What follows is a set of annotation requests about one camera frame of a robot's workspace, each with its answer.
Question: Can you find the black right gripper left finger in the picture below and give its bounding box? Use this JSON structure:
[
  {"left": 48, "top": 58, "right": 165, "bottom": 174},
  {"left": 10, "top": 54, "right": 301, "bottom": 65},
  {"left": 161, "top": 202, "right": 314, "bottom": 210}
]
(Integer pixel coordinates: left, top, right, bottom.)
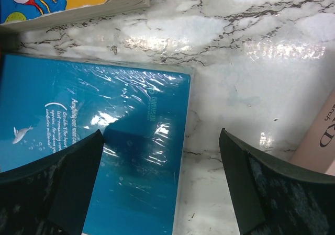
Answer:
[{"left": 1, "top": 130, "right": 104, "bottom": 234}]

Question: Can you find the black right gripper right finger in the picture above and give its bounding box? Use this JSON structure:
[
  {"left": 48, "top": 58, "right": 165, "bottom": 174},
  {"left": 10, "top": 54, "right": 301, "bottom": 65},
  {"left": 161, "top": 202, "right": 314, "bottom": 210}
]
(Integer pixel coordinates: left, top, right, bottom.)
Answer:
[{"left": 219, "top": 129, "right": 334, "bottom": 234}]

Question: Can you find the blue paperback book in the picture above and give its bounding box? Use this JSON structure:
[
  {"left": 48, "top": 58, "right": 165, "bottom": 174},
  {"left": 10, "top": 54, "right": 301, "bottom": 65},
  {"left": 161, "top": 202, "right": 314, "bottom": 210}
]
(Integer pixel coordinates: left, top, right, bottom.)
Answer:
[{"left": 1, "top": 54, "right": 193, "bottom": 234}]

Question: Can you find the orange treehouse storybook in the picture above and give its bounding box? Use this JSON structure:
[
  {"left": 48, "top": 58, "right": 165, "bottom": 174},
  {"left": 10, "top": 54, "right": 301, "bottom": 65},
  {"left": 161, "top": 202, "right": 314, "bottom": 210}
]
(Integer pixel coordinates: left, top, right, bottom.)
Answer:
[{"left": 1, "top": 0, "right": 150, "bottom": 35}]

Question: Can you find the flower cover Designer Fate book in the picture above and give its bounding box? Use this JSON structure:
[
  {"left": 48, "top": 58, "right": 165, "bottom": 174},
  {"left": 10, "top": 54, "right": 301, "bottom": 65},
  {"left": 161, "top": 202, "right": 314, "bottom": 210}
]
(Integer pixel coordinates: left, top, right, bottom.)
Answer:
[{"left": 289, "top": 92, "right": 335, "bottom": 176}]

